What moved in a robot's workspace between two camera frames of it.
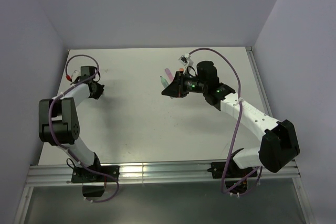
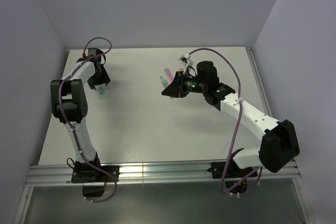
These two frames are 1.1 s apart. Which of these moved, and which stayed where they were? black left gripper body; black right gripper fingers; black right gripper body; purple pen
Moved: black left gripper body
Stayed: black right gripper fingers; black right gripper body; purple pen
